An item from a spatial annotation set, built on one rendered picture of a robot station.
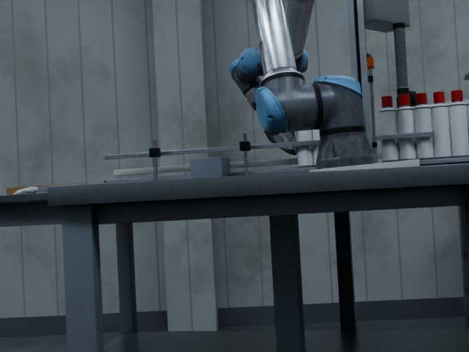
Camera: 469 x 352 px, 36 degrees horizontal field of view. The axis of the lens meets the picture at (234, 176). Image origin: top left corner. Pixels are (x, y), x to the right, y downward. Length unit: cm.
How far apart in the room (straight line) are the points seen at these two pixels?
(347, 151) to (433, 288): 306
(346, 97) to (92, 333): 83
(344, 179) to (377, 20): 88
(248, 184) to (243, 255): 327
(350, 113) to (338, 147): 9
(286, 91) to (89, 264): 66
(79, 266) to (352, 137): 74
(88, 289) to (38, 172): 344
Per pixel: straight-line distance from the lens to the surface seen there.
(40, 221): 193
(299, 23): 217
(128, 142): 474
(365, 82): 216
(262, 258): 465
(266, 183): 139
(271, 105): 176
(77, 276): 146
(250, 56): 226
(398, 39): 223
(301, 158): 230
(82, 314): 147
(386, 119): 228
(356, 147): 179
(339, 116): 180
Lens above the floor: 78
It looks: 2 degrees up
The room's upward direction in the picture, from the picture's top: 3 degrees counter-clockwise
